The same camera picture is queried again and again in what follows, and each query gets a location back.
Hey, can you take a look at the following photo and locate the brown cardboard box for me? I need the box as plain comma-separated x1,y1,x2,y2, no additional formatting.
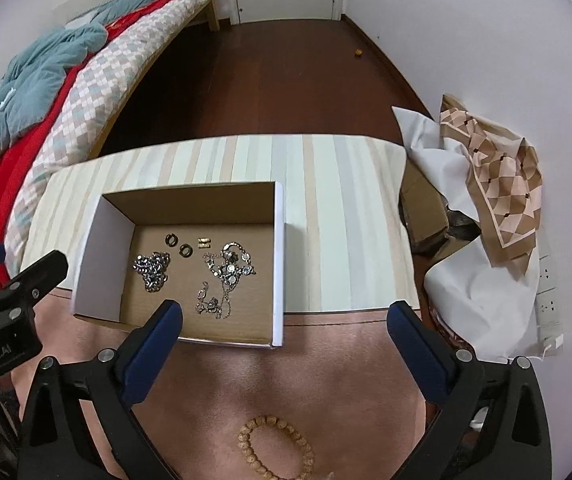
398,160,482,256

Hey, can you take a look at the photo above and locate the silver chain bracelet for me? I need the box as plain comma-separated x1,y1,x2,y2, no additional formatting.
133,251,173,293

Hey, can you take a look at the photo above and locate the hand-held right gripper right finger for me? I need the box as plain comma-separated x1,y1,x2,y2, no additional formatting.
387,301,552,480

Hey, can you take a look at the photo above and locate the striped and pink tablecloth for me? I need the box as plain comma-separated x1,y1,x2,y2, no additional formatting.
8,133,447,480

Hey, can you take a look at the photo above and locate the blue-grey quilt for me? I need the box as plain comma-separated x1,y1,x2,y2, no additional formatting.
0,0,201,186

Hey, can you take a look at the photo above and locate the wooden bead bracelet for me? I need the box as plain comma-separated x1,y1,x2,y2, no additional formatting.
237,415,315,480

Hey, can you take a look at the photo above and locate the silver disc necklace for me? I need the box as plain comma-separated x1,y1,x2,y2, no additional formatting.
203,241,257,286

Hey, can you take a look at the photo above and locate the thin silver chain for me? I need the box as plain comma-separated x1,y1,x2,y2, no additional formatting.
195,280,239,321

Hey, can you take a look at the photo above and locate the white power strip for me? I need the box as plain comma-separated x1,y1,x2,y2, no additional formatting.
535,255,565,356

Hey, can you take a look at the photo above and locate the wooden bed frame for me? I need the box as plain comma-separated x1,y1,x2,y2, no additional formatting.
88,0,221,161

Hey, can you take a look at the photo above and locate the white cardboard box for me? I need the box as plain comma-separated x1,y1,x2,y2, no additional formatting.
72,181,285,350

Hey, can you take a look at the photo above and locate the white cloth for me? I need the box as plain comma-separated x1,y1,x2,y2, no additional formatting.
391,105,542,363

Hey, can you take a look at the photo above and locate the brown geometric patterned scarf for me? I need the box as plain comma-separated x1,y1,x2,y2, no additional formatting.
438,94,543,267

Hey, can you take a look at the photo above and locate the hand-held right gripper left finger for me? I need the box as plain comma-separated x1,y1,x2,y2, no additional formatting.
18,300,183,480

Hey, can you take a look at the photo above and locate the bed with red blanket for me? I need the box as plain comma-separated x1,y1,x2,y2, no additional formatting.
0,0,201,241

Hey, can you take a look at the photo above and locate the bed with blankets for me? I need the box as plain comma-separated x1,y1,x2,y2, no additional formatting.
3,0,214,271

